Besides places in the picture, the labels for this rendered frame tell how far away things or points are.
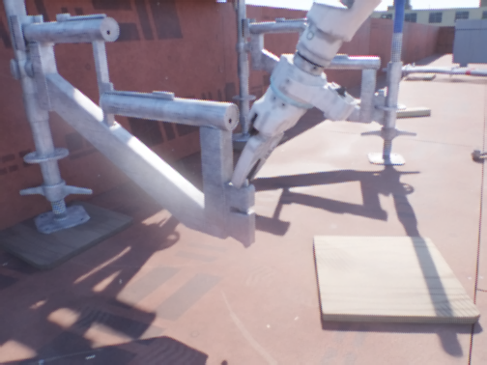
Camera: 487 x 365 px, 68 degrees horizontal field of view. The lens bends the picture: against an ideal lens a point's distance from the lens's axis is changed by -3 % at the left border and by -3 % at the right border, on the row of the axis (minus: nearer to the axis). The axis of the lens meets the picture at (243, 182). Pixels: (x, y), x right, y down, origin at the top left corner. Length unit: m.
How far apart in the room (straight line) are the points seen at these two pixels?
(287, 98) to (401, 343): 0.48
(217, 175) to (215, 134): 0.08
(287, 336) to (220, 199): 0.29
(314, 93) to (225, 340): 0.47
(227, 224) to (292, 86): 0.32
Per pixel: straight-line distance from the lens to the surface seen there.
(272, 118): 0.58
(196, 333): 0.77
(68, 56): 1.37
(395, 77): 1.65
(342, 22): 0.55
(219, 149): 0.69
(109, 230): 1.14
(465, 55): 6.44
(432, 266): 0.97
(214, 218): 0.76
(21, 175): 1.31
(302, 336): 0.75
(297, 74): 0.57
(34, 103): 1.16
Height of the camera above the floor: 0.52
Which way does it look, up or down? 21 degrees down
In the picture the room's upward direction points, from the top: 2 degrees counter-clockwise
